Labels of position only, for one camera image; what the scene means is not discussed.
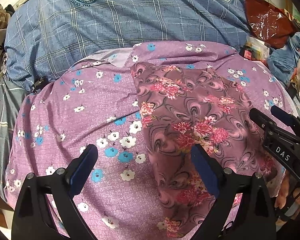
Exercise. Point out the red plastic bag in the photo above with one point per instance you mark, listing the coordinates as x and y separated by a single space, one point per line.
269 23

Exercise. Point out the blue plaid quilt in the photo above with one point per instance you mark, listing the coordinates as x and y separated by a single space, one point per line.
45 37

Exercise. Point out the person's right hand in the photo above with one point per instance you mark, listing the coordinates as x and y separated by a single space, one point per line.
283 194

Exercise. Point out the blue denim garment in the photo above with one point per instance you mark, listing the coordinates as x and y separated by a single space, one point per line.
282 62

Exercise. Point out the dark bottle red label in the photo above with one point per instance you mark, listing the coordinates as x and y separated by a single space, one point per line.
248 52

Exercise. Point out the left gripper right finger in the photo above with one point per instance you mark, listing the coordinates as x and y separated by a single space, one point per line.
242 207

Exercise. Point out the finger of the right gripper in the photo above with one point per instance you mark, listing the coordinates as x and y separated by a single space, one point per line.
283 116
262 121

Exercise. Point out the pink floral patterned cloth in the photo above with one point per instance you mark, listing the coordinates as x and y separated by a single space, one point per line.
180 108

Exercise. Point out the purple floral bed sheet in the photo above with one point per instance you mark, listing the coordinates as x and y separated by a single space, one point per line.
95 102

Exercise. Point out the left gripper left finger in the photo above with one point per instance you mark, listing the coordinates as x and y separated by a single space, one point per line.
32 217

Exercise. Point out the grey star patterned pillow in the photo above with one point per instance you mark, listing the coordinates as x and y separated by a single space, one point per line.
11 99

